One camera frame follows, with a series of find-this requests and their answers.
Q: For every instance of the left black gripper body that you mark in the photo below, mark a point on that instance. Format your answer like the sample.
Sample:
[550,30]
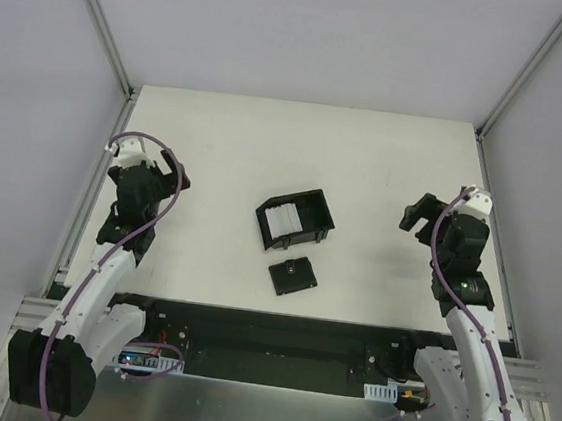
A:
[165,178]

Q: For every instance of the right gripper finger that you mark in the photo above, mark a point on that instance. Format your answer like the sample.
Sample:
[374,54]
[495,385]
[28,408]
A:
[426,234]
[428,207]

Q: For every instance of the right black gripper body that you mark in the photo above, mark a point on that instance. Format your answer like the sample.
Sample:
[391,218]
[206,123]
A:
[426,220]

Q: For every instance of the black card tray box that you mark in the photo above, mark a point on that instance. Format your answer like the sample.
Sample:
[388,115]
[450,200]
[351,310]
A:
[314,214]

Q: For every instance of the black leather card holder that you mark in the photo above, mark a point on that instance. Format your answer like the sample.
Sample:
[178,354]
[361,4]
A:
[292,275]

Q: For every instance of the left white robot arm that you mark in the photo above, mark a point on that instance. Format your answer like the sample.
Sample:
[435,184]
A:
[55,366]

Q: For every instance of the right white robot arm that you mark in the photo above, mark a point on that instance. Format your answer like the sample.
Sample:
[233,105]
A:
[475,385]

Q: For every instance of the white credit card stack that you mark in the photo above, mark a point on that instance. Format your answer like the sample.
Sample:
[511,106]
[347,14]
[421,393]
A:
[283,220]

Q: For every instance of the right electronics board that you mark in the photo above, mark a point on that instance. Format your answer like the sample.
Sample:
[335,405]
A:
[416,396]

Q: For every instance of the electronics board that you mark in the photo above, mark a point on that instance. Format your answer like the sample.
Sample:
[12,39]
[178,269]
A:
[141,360]
[416,396]

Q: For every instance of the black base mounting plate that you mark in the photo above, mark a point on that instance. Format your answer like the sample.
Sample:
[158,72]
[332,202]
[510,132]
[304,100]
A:
[300,353]

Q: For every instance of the left electronics board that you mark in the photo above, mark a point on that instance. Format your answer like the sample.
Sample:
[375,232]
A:
[141,360]

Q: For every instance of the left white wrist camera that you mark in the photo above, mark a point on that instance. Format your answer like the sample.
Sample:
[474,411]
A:
[129,152]

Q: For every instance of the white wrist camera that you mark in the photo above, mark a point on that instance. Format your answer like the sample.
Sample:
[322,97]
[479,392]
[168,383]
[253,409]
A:
[478,204]
[129,152]

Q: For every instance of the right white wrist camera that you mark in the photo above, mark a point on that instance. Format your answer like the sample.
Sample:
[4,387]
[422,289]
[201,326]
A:
[478,204]

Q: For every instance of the left aluminium frame post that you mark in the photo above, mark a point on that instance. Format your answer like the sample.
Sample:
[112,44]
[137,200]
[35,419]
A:
[108,44]

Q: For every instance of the aluminium frame post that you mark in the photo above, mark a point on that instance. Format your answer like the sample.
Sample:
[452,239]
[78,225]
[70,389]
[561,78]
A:
[108,44]
[523,76]

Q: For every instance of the right aluminium frame post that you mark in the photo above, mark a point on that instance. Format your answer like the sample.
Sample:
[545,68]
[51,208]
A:
[523,76]

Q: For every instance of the left aluminium side rail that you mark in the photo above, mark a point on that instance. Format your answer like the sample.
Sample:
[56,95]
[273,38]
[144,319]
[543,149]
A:
[68,247]

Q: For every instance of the front aluminium extrusion rail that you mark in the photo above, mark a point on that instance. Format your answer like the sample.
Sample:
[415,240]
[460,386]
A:
[525,376]

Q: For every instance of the right white cable duct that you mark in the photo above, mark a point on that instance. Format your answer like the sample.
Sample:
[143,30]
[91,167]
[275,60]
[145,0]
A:
[381,393]

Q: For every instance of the white cable duct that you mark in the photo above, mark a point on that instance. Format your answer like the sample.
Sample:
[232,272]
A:
[171,365]
[381,393]

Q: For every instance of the left white cable duct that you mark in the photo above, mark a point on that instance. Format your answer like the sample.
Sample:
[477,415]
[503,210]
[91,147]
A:
[171,365]

